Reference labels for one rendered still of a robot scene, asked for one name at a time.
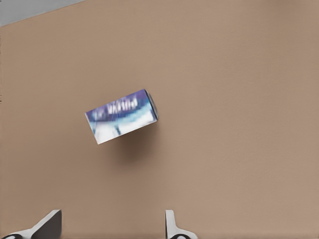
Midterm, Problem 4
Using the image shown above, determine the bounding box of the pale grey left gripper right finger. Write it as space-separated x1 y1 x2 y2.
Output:
165 210 198 239

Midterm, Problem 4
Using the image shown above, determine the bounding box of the blue and white printed box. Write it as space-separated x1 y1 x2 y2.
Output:
84 88 160 145

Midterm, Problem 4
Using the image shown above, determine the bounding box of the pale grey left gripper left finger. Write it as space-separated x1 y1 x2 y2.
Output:
0 209 62 239

